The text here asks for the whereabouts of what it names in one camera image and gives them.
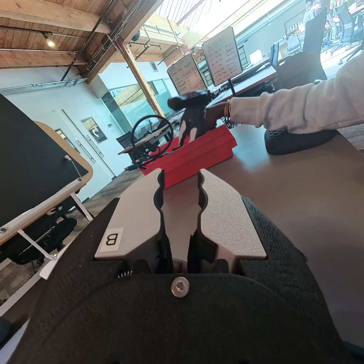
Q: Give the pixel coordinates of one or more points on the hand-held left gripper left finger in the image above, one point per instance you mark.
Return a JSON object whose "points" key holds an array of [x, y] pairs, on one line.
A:
{"points": [[136, 216]]}

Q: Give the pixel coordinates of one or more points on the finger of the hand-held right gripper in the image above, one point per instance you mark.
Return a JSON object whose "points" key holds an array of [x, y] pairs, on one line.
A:
{"points": [[183, 132], [194, 133]]}

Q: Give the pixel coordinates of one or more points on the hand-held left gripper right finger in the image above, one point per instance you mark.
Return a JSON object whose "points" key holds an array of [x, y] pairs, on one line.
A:
{"points": [[230, 224]]}

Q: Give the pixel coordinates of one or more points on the red plastic bin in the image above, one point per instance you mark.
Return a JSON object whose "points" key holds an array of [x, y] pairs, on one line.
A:
{"points": [[204, 159]]}

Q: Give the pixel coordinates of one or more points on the person's right forearm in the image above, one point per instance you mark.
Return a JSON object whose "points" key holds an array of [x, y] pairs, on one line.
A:
{"points": [[298, 108]]}

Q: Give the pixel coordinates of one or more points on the person's right hand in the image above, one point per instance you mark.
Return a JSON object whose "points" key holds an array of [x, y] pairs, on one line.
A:
{"points": [[216, 115]]}

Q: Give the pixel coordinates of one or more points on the whiteboard on stand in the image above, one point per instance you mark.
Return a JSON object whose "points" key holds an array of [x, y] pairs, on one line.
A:
{"points": [[223, 57], [186, 75]]}

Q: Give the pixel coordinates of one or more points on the black office chair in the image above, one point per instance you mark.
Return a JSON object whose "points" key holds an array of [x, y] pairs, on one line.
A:
{"points": [[307, 57], [48, 233], [125, 140]]}

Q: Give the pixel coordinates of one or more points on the white double door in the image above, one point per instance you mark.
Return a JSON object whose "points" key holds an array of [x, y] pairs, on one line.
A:
{"points": [[96, 148]]}

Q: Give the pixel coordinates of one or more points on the black wrist rest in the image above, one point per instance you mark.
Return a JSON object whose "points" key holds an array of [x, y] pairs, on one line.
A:
{"points": [[295, 142]]}

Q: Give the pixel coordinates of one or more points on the black board on white stand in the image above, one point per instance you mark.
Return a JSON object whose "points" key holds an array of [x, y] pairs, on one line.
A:
{"points": [[28, 159]]}

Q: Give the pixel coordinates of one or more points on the ceiling spotlight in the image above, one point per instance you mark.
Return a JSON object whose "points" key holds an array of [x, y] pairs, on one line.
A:
{"points": [[50, 42]]}

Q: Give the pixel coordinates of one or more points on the wooden post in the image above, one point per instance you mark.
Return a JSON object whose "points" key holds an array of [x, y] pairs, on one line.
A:
{"points": [[142, 79]]}

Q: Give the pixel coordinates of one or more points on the black dome camera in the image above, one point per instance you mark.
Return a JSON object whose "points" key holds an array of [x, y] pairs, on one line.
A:
{"points": [[136, 35]]}

